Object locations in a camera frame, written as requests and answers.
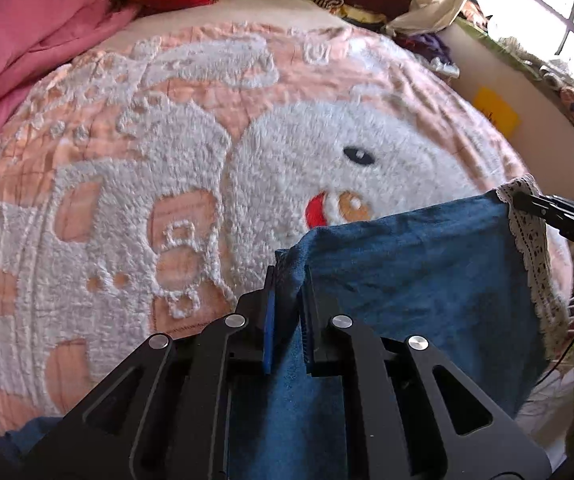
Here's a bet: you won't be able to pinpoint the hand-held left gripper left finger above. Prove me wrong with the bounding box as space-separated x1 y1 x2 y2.
22 265 288 480

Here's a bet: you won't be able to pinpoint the purple clothes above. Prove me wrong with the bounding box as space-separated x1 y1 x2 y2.
407 32 460 68

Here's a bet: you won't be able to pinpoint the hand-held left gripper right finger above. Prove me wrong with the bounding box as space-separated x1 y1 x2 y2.
299 282 552 480

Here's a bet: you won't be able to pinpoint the window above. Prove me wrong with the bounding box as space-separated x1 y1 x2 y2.
477 0 574 91

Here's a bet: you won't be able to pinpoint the pink duvet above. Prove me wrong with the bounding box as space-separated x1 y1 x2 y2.
0 0 143 171

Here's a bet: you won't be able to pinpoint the yellow bag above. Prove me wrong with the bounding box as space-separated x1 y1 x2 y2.
473 87 520 136

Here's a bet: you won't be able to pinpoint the peach bear printed blanket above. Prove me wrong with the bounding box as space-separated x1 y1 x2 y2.
0 22 574 441

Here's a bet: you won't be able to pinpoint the blue pants with lace trim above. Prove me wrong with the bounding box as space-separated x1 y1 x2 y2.
0 175 570 480

